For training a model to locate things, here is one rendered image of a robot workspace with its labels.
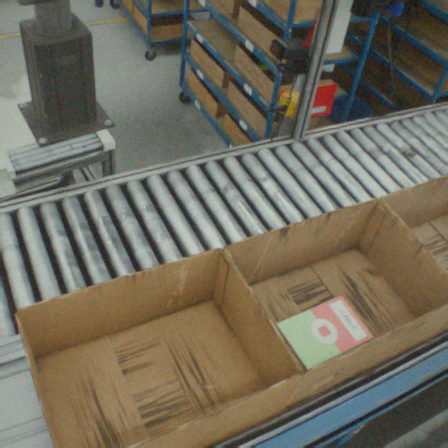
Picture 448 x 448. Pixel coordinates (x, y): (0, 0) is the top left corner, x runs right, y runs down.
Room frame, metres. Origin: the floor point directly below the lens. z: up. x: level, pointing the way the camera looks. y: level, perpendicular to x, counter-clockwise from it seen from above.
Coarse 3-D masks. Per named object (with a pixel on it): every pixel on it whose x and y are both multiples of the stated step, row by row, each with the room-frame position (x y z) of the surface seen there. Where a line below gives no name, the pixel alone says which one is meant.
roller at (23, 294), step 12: (0, 216) 0.88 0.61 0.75; (0, 228) 0.84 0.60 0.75; (12, 228) 0.85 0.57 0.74; (0, 240) 0.80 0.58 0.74; (12, 240) 0.80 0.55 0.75; (12, 252) 0.76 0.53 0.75; (12, 264) 0.73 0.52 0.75; (24, 264) 0.74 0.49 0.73; (12, 276) 0.69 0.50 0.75; (24, 276) 0.70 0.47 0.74; (12, 288) 0.66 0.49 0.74; (24, 288) 0.66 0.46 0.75; (24, 300) 0.63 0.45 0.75
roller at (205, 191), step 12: (192, 168) 1.20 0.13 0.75; (192, 180) 1.16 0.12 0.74; (204, 180) 1.15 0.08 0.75; (204, 192) 1.10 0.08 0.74; (216, 192) 1.12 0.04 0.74; (204, 204) 1.07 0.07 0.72; (216, 204) 1.06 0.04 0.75; (216, 216) 1.02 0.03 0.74; (228, 216) 1.01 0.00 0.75; (228, 228) 0.97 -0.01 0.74; (240, 228) 0.98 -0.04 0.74; (228, 240) 0.95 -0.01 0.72
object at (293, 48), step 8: (280, 40) 1.45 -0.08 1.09; (288, 40) 1.46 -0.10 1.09; (296, 40) 1.48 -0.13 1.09; (272, 48) 1.44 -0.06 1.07; (280, 48) 1.41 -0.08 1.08; (288, 48) 1.42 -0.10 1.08; (296, 48) 1.44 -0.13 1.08; (304, 48) 1.46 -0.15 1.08; (280, 56) 1.41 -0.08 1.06; (288, 56) 1.42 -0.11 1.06; (296, 56) 1.44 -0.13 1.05; (304, 56) 1.46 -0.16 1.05; (288, 64) 1.45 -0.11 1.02; (296, 64) 1.46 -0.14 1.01
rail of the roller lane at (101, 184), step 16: (400, 112) 1.75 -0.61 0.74; (416, 112) 1.77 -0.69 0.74; (432, 112) 1.81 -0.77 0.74; (320, 128) 1.53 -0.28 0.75; (336, 128) 1.56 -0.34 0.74; (352, 128) 1.57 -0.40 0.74; (256, 144) 1.38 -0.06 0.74; (272, 144) 1.39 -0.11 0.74; (288, 144) 1.42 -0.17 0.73; (304, 144) 1.46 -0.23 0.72; (192, 160) 1.25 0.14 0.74; (208, 160) 1.25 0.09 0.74; (112, 176) 1.11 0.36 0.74; (128, 176) 1.13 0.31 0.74; (144, 176) 1.13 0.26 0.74; (160, 176) 1.17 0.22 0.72; (208, 176) 1.25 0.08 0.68; (48, 192) 1.00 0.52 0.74; (64, 192) 1.01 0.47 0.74; (80, 192) 1.02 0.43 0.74; (0, 208) 0.91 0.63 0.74; (16, 208) 0.92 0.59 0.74; (32, 208) 0.95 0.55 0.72; (16, 224) 0.92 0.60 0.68
